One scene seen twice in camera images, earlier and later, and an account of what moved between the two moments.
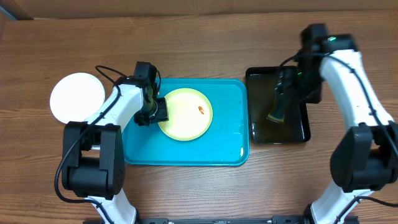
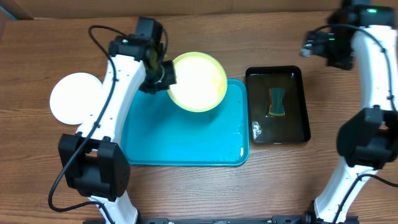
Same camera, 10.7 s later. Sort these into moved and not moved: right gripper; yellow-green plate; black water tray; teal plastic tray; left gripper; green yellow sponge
Moved: right gripper; left gripper; green yellow sponge; yellow-green plate
Not moved: black water tray; teal plastic tray
